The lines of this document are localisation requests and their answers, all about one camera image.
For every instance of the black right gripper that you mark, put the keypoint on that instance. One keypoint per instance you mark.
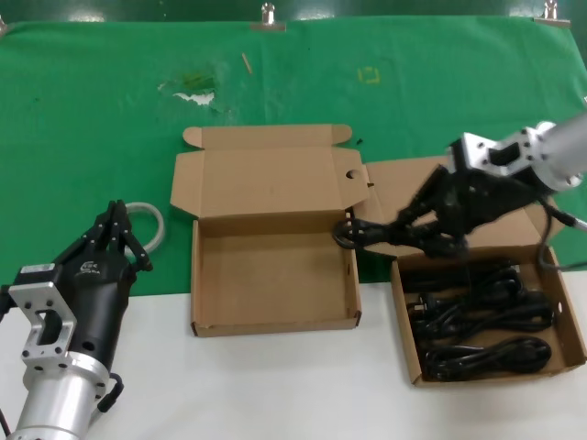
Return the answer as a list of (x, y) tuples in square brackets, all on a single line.
[(481, 201)]

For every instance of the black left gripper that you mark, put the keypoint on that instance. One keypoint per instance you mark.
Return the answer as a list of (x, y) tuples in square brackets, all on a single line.
[(98, 302)]

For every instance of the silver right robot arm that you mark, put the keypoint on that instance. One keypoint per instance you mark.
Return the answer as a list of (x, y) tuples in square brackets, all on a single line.
[(559, 146)]

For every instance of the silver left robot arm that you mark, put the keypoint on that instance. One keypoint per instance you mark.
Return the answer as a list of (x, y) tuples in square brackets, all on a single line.
[(55, 403)]

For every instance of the open brown cardboard box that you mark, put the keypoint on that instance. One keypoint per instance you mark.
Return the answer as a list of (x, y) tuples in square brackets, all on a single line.
[(394, 183), (257, 183)]

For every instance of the clear tape roll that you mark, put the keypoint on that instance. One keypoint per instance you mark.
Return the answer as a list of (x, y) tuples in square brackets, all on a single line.
[(158, 229)]

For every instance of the green table cloth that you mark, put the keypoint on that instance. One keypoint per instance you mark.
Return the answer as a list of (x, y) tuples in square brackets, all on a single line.
[(91, 114)]

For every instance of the clear tape patch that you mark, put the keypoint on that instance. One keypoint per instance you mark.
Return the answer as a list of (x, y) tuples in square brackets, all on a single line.
[(197, 82)]

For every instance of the long wooden stick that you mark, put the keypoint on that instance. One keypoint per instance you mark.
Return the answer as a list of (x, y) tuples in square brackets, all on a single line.
[(247, 63)]

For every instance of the silver binder clip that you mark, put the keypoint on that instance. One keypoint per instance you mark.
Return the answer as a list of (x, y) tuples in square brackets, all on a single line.
[(551, 16), (268, 20)]

